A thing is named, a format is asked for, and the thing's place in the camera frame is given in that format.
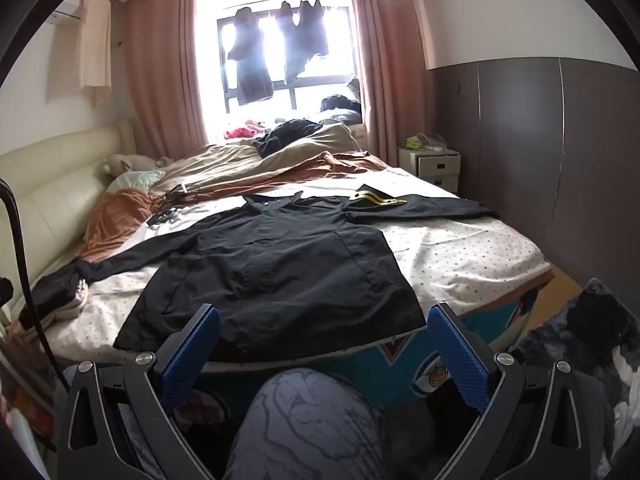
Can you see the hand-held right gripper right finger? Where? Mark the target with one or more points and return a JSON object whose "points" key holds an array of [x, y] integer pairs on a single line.
{"points": [[457, 360]]}

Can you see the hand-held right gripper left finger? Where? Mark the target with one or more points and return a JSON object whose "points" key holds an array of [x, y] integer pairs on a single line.
{"points": [[192, 360]]}

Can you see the black jacket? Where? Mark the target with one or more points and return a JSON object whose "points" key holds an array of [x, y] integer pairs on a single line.
{"points": [[280, 270]]}

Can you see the black clothes heap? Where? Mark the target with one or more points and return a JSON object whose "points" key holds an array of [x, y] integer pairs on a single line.
{"points": [[285, 135]]}

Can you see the white floral bed sheet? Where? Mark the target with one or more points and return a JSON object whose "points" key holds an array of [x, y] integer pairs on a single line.
{"points": [[450, 255]]}

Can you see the person's leg in patterned pants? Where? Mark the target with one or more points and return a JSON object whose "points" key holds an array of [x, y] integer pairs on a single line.
{"points": [[305, 425]]}

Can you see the beige folded garment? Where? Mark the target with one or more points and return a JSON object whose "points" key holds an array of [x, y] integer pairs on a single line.
{"points": [[65, 314]]}

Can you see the black folded garment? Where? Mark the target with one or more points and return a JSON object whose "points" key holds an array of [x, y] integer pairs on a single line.
{"points": [[50, 290]]}

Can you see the brown blanket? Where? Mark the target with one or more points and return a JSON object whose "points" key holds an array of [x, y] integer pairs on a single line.
{"points": [[125, 210]]}

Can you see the pale pillow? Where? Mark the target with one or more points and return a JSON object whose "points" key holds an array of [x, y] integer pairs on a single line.
{"points": [[135, 180]]}

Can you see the white nightstand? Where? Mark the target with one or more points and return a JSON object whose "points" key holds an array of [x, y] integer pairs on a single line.
{"points": [[440, 165]]}

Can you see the beige duvet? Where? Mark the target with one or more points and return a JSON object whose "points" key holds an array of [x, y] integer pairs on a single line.
{"points": [[225, 165]]}

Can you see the beige plush toy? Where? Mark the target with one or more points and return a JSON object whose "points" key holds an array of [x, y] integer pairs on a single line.
{"points": [[130, 161]]}

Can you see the green packet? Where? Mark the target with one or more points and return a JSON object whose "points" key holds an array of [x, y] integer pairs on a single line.
{"points": [[414, 144]]}

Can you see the pink garment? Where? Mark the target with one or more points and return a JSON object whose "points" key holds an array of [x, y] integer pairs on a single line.
{"points": [[240, 132]]}

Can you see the cream padded headboard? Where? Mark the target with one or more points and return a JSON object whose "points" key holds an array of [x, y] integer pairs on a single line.
{"points": [[55, 170]]}

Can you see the grey wardrobe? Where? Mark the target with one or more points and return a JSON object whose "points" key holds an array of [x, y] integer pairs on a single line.
{"points": [[525, 135]]}

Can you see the dark heap on window sill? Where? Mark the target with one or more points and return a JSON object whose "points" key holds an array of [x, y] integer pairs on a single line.
{"points": [[340, 105]]}

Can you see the dark hanging garment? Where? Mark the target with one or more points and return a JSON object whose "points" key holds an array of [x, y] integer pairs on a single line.
{"points": [[305, 35], [250, 70]]}

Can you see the window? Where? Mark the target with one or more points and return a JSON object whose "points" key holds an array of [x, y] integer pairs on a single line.
{"points": [[210, 60]]}

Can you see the pink curtain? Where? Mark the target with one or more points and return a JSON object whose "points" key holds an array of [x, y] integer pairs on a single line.
{"points": [[160, 60], [390, 60]]}

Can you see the cream hanging cloth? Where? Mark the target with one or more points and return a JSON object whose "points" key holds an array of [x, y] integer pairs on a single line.
{"points": [[95, 50]]}

